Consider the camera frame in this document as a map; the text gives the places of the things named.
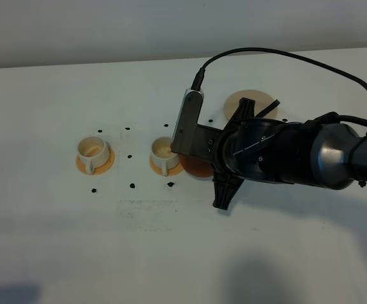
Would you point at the left white teacup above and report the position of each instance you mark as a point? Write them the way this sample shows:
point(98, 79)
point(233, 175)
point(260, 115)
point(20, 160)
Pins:
point(93, 152)

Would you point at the left orange coaster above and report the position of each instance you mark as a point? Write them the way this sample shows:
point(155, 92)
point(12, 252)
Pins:
point(99, 170)

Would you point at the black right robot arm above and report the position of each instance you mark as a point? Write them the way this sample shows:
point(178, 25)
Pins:
point(329, 151)

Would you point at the right white teacup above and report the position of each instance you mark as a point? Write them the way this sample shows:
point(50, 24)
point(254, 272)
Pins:
point(162, 155)

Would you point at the white teacup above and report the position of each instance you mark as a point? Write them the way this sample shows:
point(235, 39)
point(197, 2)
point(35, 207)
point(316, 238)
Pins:
point(93, 152)
point(162, 155)

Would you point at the brown clay teapot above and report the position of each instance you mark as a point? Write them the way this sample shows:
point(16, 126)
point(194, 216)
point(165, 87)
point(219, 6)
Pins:
point(195, 166)

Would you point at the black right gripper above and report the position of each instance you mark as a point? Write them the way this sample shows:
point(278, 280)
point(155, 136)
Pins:
point(240, 150)

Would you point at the orange coaster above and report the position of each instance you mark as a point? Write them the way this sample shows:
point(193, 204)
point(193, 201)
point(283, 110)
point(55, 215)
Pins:
point(99, 170)
point(173, 171)

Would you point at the right orange coaster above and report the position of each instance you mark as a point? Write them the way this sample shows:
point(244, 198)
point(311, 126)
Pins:
point(173, 171)

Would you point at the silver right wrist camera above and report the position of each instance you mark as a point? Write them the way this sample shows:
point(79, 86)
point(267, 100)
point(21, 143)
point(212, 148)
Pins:
point(187, 121)

